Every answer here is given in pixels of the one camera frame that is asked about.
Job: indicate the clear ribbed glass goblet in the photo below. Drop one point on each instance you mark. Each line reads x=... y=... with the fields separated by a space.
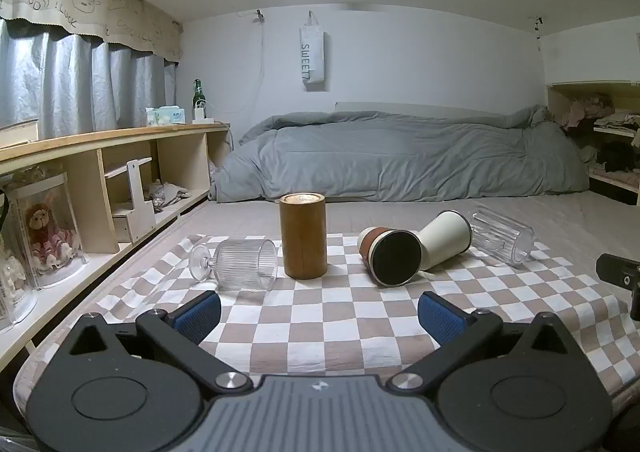
x=245 y=264

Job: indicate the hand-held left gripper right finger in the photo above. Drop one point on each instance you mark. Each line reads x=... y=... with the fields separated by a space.
x=440 y=319

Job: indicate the white cup with brown band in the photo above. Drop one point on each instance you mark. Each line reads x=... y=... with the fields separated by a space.
x=395 y=257

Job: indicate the cream white cup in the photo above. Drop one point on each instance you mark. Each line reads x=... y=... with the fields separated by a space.
x=445 y=237

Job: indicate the pink clothes pile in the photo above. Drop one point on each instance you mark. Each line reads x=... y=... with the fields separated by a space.
x=585 y=111

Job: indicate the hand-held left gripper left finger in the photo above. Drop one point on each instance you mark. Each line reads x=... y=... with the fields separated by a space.
x=199 y=316

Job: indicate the wooden clothes shelf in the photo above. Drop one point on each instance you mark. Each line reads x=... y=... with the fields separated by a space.
x=615 y=182

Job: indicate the tissue pack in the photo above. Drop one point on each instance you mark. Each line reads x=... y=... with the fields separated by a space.
x=170 y=115

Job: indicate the black clothes pile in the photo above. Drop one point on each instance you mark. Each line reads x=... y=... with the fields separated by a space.
x=617 y=156

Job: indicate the checkered brown white cloth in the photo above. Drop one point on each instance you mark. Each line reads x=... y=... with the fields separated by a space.
x=575 y=222

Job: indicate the green glass bottle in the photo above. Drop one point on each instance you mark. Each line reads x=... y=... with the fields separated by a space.
x=199 y=96

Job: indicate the folded light clothes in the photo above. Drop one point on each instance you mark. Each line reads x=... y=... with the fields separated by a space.
x=620 y=120

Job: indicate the white power strip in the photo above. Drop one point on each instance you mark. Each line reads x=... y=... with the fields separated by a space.
x=204 y=121

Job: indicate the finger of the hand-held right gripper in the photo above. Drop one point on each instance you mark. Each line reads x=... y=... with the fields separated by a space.
x=619 y=272

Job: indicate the grey duvet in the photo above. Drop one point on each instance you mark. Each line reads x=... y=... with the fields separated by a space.
x=400 y=156

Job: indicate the book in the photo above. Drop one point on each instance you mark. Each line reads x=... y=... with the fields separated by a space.
x=19 y=130

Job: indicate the wooden shelf unit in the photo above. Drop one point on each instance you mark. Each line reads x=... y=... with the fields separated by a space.
x=90 y=202

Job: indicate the grey curtain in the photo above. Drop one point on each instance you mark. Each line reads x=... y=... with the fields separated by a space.
x=75 y=86

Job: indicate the crumpled grey cloth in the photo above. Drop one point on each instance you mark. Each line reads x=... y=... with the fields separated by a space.
x=167 y=194

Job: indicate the white hanging wall bag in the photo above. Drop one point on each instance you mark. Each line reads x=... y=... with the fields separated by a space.
x=312 y=56

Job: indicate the brown wooden cup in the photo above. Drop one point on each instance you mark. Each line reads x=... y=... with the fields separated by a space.
x=302 y=237

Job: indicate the clear plastic display box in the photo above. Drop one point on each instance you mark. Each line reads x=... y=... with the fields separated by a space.
x=15 y=282

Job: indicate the small wooden holder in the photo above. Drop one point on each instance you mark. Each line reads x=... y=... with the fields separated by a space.
x=136 y=212

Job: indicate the beige cartoon print valance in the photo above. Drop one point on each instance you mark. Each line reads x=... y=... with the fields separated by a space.
x=75 y=1

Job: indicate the clear ribbed glass tumbler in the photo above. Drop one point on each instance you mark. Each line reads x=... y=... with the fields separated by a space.
x=502 y=237

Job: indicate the doll in clear box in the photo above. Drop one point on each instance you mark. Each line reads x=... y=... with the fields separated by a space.
x=45 y=232

